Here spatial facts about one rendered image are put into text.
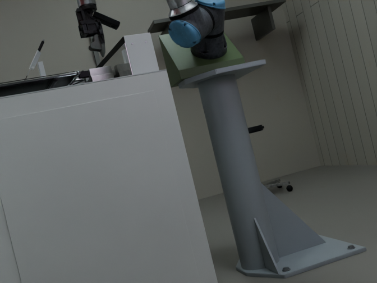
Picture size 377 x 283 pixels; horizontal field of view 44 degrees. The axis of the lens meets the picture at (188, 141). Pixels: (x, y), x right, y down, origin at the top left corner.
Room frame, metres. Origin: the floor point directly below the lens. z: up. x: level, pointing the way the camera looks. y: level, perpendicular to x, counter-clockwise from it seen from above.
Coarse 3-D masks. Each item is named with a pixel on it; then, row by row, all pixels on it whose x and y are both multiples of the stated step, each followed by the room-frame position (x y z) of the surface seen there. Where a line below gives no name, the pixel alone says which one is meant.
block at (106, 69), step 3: (105, 66) 1.65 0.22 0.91; (108, 66) 1.66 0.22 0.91; (90, 69) 1.63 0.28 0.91; (93, 69) 1.64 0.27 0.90; (96, 69) 1.64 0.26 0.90; (99, 69) 1.64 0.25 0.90; (102, 69) 1.65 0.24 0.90; (105, 69) 1.65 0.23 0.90; (108, 69) 1.66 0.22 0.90; (111, 69) 1.66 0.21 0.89; (90, 72) 1.63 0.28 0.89; (93, 72) 1.63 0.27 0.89; (96, 72) 1.64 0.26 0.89; (99, 72) 1.64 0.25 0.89; (102, 72) 1.65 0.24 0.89; (105, 72) 1.65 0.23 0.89; (108, 72) 1.66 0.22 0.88; (111, 72) 1.66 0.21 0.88; (90, 75) 1.63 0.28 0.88; (93, 75) 1.63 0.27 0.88
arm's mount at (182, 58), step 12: (168, 36) 1.99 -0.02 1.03; (168, 48) 1.92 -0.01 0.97; (180, 48) 1.92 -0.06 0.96; (228, 48) 1.92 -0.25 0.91; (168, 60) 1.93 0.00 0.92; (180, 60) 1.86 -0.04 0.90; (192, 60) 1.86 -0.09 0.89; (204, 60) 1.86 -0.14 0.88; (216, 60) 1.86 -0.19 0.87; (228, 60) 1.86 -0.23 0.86; (240, 60) 1.87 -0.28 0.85; (168, 72) 1.98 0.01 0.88; (180, 72) 1.81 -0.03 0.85; (192, 72) 1.82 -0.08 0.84; (204, 72) 1.83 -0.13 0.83
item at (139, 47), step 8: (128, 40) 1.50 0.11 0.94; (136, 40) 1.51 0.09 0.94; (144, 40) 1.52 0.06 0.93; (128, 48) 1.50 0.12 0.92; (136, 48) 1.51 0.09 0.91; (144, 48) 1.52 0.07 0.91; (152, 48) 1.53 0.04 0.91; (128, 56) 1.50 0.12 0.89; (136, 56) 1.51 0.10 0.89; (144, 56) 1.52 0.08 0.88; (152, 56) 1.53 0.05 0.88; (136, 64) 1.51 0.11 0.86; (144, 64) 1.52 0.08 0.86; (152, 64) 1.53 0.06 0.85; (136, 72) 1.50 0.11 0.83; (144, 72) 1.51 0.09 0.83
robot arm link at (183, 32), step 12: (168, 0) 1.65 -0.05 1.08; (180, 0) 1.64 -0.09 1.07; (180, 12) 1.64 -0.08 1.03; (192, 12) 1.65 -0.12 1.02; (204, 12) 1.71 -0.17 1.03; (180, 24) 1.65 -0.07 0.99; (192, 24) 1.65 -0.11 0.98; (204, 24) 1.69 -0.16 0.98; (180, 36) 1.69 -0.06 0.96; (192, 36) 1.66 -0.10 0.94; (204, 36) 1.73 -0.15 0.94
